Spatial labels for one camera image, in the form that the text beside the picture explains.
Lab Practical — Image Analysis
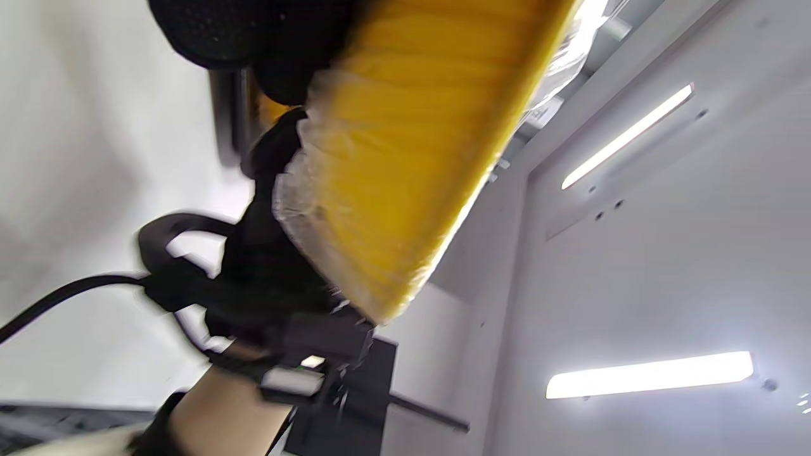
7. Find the black stand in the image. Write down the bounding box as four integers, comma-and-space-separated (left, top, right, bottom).
284, 337, 471, 456

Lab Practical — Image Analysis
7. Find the person's left hand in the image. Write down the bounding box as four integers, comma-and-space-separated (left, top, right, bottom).
148, 0, 363, 107

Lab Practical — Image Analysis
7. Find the dark metal pole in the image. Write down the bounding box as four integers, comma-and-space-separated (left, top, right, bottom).
208, 66, 257, 173

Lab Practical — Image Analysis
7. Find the person's right forearm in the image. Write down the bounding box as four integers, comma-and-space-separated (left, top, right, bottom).
166, 342, 298, 456

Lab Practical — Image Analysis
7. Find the black cable loop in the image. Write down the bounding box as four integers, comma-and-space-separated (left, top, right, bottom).
137, 212, 236, 279

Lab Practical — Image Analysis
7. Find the black wrist-mounted camera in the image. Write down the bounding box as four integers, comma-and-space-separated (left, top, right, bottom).
259, 307, 376, 407

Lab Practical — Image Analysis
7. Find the yellow packet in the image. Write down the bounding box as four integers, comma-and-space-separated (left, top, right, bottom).
257, 0, 625, 327

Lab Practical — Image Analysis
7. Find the long ceiling light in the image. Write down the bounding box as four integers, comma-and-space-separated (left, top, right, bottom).
545, 351, 756, 400
560, 82, 696, 191

